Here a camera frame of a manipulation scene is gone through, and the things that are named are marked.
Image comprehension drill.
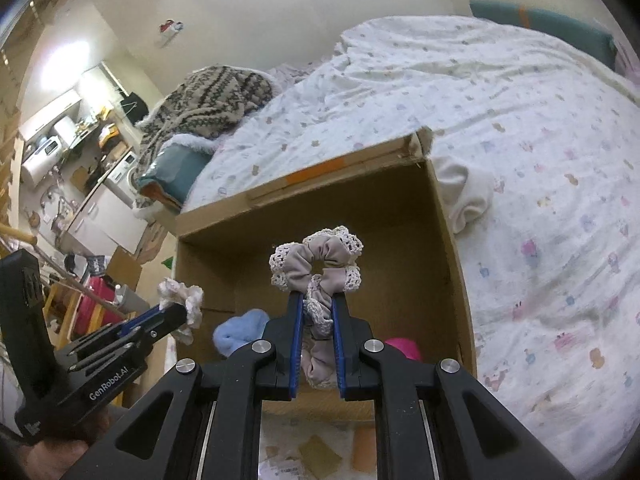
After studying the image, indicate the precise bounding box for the light blue fluffy cloth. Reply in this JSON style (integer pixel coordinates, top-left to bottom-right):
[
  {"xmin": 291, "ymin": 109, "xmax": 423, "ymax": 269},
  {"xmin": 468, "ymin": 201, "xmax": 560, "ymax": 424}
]
[{"xmin": 213, "ymin": 310, "xmax": 272, "ymax": 359}]

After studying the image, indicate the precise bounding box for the teal pillow with orange stripe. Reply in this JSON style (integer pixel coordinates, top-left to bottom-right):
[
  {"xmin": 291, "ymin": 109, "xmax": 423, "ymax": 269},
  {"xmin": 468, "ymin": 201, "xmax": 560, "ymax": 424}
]
[{"xmin": 469, "ymin": 0, "xmax": 619, "ymax": 69}]

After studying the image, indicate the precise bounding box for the person's left hand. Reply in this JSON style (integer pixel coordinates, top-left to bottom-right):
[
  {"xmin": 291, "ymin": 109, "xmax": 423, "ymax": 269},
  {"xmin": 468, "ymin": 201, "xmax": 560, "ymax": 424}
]
[{"xmin": 0, "ymin": 405, "xmax": 131, "ymax": 480}]

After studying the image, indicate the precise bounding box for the grey patterned knit blanket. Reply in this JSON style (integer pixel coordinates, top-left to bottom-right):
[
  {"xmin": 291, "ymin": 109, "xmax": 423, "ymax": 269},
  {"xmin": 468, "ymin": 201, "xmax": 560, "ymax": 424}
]
[{"xmin": 132, "ymin": 66, "xmax": 275, "ymax": 219}]

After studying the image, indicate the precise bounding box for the beige lace-trimmed scrunchie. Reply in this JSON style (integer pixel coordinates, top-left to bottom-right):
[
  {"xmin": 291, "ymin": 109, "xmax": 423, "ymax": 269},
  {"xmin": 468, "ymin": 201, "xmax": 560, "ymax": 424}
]
[{"xmin": 269, "ymin": 226, "xmax": 364, "ymax": 392}]

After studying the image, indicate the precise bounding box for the white crumpled cloth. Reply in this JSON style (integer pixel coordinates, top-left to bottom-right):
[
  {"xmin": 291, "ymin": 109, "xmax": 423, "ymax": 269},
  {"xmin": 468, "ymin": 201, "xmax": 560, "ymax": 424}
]
[{"xmin": 430, "ymin": 155, "xmax": 494, "ymax": 234}]

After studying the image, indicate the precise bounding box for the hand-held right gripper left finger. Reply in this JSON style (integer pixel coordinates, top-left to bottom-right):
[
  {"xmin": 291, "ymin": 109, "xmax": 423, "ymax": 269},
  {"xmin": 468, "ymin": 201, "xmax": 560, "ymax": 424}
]
[{"xmin": 65, "ymin": 292, "xmax": 306, "ymax": 480}]

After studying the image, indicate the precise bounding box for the white printed quilt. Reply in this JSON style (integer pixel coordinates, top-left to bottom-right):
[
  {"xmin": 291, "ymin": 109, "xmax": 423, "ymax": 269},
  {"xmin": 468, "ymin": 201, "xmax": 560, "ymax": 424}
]
[{"xmin": 184, "ymin": 15, "xmax": 640, "ymax": 480}]

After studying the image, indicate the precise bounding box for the white washing machine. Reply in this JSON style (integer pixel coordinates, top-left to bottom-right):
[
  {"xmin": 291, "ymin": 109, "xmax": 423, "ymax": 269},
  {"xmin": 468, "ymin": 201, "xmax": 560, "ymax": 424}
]
[{"xmin": 65, "ymin": 152, "xmax": 151, "ymax": 256}]

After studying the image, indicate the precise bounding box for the white ruffled scrunchie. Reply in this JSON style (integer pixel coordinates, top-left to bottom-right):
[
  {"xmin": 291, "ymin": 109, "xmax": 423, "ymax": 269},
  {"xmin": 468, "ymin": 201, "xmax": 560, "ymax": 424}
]
[{"xmin": 156, "ymin": 279, "xmax": 204, "ymax": 346}]

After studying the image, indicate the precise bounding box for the brown cardboard box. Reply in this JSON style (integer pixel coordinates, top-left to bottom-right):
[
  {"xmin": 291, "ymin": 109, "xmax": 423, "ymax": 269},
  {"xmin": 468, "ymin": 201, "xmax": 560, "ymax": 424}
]
[{"xmin": 175, "ymin": 127, "xmax": 479, "ymax": 422}]

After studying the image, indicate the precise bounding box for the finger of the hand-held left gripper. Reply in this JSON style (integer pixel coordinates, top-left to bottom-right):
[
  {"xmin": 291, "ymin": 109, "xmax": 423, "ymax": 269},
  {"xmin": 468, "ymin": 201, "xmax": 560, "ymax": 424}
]
[
  {"xmin": 70, "ymin": 312, "xmax": 190, "ymax": 376},
  {"xmin": 67, "ymin": 304, "xmax": 187, "ymax": 361}
]

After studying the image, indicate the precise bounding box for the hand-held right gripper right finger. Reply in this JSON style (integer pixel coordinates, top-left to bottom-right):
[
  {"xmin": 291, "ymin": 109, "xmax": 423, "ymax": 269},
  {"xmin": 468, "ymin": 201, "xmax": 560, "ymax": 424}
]
[{"xmin": 332, "ymin": 292, "xmax": 576, "ymax": 480}]

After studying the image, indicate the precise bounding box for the white microwave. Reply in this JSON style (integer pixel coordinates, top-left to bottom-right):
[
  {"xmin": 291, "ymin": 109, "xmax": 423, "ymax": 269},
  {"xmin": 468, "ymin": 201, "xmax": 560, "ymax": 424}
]
[{"xmin": 22, "ymin": 137, "xmax": 63, "ymax": 166}]

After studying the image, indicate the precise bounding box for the red suitcase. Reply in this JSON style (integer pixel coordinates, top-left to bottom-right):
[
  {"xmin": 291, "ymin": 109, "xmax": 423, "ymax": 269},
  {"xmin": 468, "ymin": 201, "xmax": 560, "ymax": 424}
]
[{"xmin": 75, "ymin": 275, "xmax": 132, "ymax": 341}]

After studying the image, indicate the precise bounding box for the pink fluffy cloth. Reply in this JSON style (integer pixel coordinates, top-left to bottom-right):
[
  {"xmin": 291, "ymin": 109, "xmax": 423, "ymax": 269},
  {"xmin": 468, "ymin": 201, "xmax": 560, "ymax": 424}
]
[{"xmin": 384, "ymin": 337, "xmax": 424, "ymax": 362}]

